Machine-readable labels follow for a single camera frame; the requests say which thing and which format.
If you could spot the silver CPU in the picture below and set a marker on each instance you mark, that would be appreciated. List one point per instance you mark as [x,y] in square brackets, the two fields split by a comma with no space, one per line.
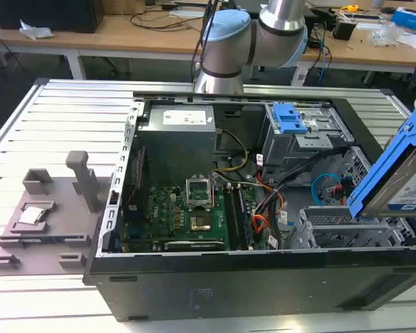
[33,215]

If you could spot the black PC case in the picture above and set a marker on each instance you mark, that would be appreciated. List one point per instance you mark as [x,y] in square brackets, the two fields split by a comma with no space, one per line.
[229,288]

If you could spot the blue plastic cage latch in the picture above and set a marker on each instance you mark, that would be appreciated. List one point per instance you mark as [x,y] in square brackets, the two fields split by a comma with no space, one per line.
[289,119]

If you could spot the silver disk bay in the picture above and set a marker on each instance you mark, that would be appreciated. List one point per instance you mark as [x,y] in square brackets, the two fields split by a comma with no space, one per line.
[346,239]

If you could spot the green motherboard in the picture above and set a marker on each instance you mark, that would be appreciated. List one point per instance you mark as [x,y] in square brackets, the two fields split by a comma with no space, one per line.
[166,208]

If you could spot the hard disk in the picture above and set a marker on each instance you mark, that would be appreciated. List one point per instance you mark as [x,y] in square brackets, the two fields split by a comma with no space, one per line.
[372,180]

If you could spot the RAM stick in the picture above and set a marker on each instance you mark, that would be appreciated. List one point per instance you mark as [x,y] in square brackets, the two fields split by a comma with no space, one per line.
[245,222]

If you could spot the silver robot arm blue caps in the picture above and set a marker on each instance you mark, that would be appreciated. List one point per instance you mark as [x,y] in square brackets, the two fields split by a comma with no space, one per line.
[225,45]

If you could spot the clear plastic bag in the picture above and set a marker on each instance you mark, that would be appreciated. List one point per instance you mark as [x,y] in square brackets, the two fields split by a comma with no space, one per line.
[385,34]

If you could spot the blue cardboard box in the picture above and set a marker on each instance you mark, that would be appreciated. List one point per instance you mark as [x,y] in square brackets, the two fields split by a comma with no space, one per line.
[410,19]

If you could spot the wooden desk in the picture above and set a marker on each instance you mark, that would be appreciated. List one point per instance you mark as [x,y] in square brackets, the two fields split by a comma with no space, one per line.
[125,38]

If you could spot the CPU socket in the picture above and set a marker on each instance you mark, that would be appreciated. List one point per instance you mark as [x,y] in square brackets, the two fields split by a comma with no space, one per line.
[200,223]

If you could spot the black box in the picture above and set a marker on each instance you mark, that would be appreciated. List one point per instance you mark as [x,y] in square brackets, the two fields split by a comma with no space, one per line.
[45,14]

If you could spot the black graphics card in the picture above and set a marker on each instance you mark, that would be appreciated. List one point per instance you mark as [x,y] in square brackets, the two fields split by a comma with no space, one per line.
[194,245]

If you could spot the grey parts rack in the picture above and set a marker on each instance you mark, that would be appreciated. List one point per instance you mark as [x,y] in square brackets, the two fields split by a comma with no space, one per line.
[66,215]

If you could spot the black cube motor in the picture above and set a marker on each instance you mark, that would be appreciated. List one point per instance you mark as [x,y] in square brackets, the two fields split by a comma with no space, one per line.
[343,29]

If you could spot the grey power supply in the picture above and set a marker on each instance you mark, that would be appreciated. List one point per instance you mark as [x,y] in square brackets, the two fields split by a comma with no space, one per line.
[177,149]

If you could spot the white crumpled paper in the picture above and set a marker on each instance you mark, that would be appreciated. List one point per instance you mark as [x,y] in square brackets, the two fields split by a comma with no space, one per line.
[34,32]

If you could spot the silver drive cage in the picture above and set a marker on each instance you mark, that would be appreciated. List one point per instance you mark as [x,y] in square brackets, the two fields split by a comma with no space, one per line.
[284,152]

